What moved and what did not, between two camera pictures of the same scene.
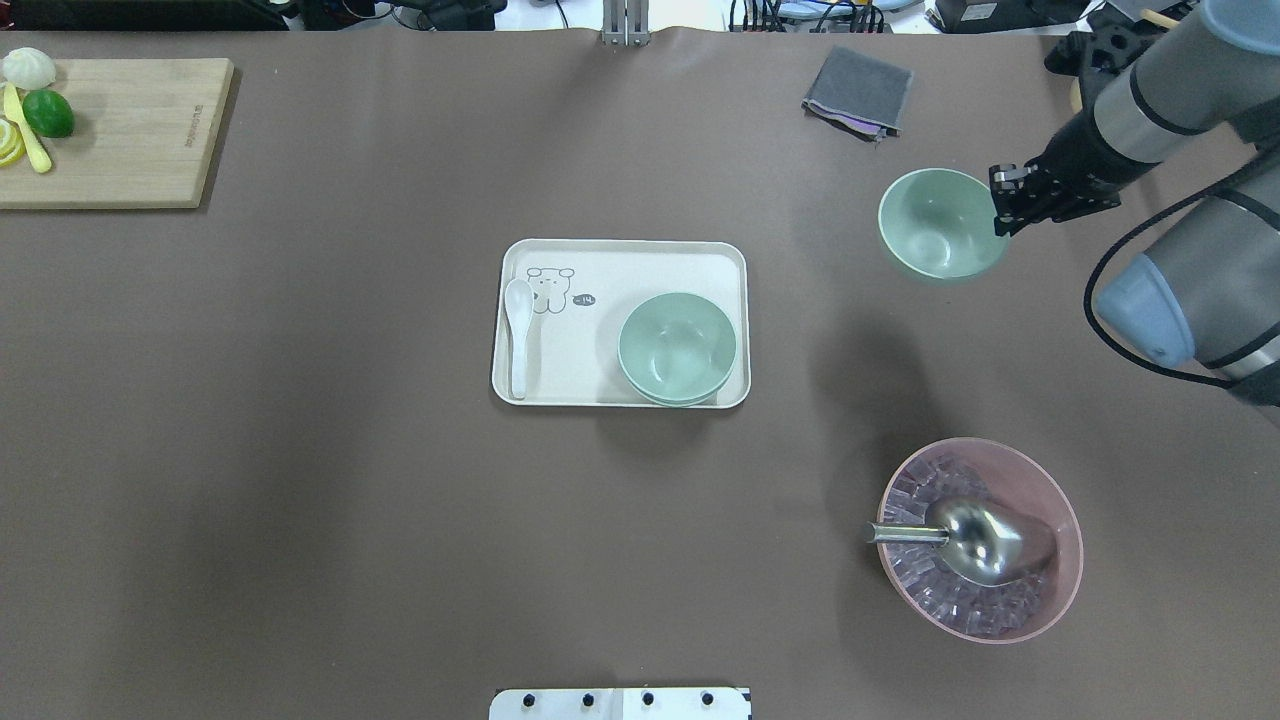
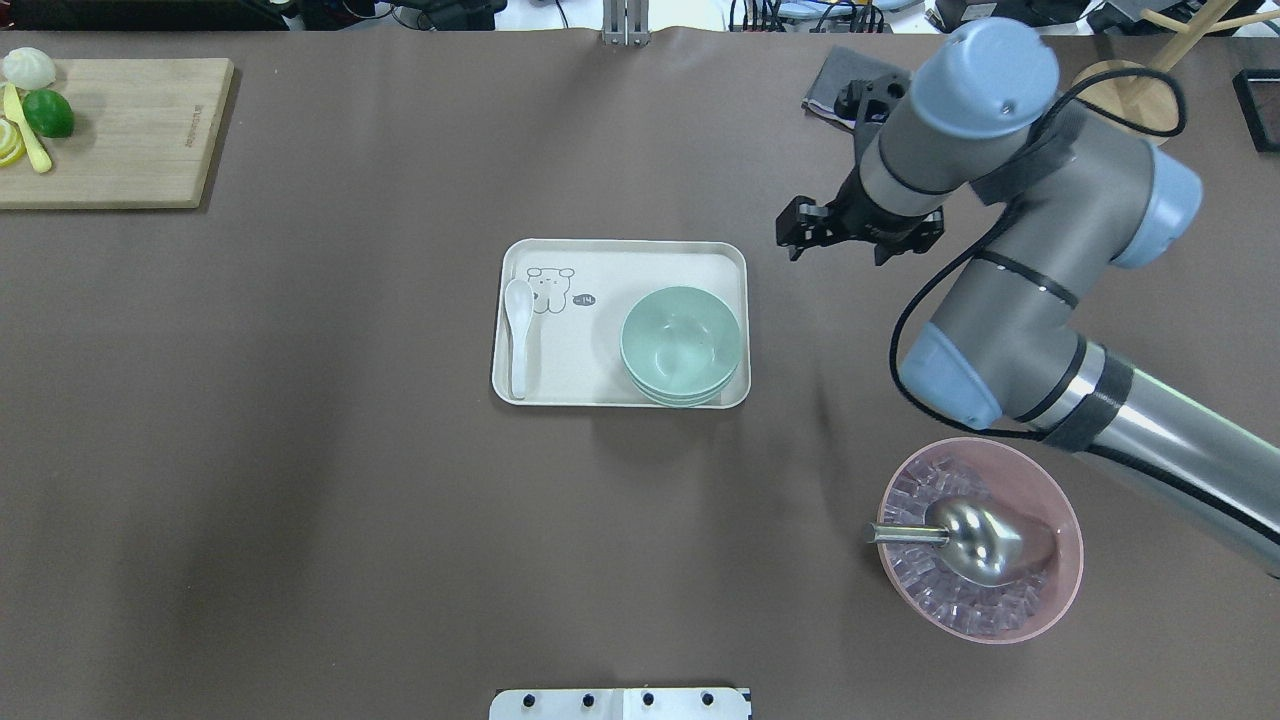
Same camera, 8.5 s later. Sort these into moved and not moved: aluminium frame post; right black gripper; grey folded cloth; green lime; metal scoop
Moved: right black gripper
Not moved: green lime; grey folded cloth; metal scoop; aluminium frame post
